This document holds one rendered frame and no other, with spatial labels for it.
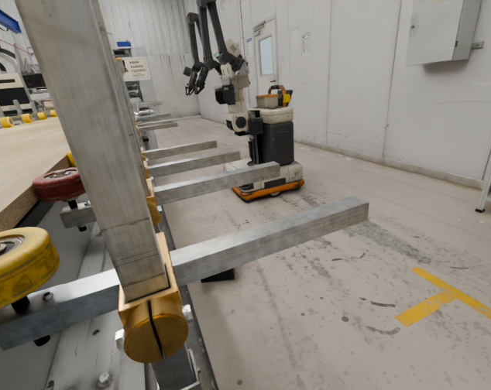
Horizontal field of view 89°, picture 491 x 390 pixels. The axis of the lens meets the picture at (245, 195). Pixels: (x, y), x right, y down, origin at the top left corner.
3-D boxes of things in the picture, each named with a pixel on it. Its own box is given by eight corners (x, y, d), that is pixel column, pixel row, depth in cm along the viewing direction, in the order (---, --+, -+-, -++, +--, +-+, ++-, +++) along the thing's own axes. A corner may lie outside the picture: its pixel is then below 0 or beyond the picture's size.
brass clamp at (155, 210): (158, 199, 56) (152, 177, 54) (166, 225, 44) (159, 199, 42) (128, 206, 53) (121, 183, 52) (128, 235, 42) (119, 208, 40)
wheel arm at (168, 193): (273, 176, 62) (272, 159, 60) (281, 179, 59) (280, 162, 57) (71, 224, 47) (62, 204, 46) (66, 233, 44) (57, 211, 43)
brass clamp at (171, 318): (176, 261, 34) (168, 229, 32) (200, 345, 22) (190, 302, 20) (127, 277, 32) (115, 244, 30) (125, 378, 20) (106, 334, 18)
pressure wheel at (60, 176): (63, 248, 42) (32, 183, 37) (54, 232, 47) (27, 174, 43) (112, 227, 47) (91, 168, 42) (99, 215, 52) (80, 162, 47)
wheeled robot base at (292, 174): (276, 171, 308) (275, 151, 298) (306, 186, 253) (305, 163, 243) (223, 183, 287) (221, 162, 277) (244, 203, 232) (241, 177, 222)
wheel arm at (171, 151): (215, 148, 105) (214, 138, 103) (218, 149, 102) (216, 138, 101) (101, 169, 91) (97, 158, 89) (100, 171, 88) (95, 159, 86)
